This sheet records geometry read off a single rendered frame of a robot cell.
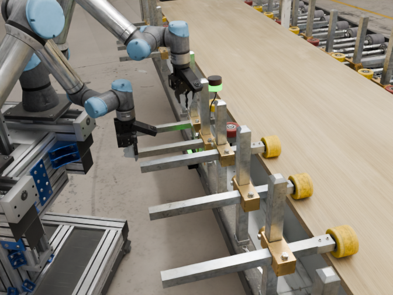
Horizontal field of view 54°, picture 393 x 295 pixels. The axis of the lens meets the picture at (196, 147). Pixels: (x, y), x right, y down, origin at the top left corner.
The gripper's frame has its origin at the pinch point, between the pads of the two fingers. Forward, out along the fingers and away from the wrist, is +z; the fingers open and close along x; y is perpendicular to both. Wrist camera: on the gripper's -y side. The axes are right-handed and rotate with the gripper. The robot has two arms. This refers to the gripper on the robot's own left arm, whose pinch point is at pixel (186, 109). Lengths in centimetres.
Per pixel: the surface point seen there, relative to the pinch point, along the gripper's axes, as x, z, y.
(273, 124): -32.5, 10.3, -18.8
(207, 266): 38, 2, -69
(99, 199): 23, 103, 89
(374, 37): -184, 18, 36
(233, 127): -16.6, 10.2, -10.7
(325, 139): -40, 10, -41
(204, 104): -7.0, -1.2, -3.2
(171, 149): 9.7, 15.8, -1.4
